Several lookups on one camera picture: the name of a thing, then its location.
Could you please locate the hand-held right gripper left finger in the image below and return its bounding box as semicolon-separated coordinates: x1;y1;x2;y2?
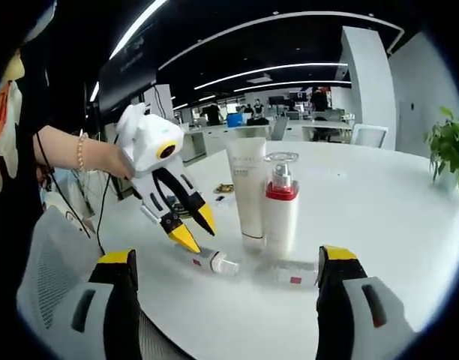
66;247;143;360

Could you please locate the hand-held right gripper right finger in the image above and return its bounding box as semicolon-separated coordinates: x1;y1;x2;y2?
314;245;417;360

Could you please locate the small white skincare pump bottle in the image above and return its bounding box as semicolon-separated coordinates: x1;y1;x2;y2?
172;245;241;278
253;259;321;289

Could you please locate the white skincare tube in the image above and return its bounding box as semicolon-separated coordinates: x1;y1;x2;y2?
225;136;269;252

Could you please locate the large red-collared skincare pump bottle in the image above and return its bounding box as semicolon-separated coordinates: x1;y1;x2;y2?
262;151;302;260

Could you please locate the blue storage box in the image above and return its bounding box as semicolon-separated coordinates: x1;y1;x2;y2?
226;112;250;128

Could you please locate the person's left hand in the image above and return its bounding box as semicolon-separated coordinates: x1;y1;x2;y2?
83;140;136;182

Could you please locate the white cabinet counter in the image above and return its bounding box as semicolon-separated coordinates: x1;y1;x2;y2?
180;123;272;163

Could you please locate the white mesh office chair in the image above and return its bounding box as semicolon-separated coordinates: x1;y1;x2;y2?
16;205;189;360

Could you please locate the large black display screen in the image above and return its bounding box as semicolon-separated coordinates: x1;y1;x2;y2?
98;20;158;114

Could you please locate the wide ceiling light strip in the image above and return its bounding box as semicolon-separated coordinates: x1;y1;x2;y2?
108;0;171;61

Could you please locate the long ceiling light strip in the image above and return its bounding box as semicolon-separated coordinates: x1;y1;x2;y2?
193;62;350;90
232;79;353;92

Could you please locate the white office desk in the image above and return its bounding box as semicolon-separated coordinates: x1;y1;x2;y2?
301;119;355;143

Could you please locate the white plastic chair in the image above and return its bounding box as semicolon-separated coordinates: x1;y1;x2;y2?
349;123;389;149

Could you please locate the potted green plant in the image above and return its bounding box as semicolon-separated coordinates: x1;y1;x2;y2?
424;106;459;197

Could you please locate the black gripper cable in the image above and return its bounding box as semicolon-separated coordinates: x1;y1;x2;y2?
34;130;116;257

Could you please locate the gold bead bracelet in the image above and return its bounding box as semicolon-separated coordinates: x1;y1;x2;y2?
76;129;90;173

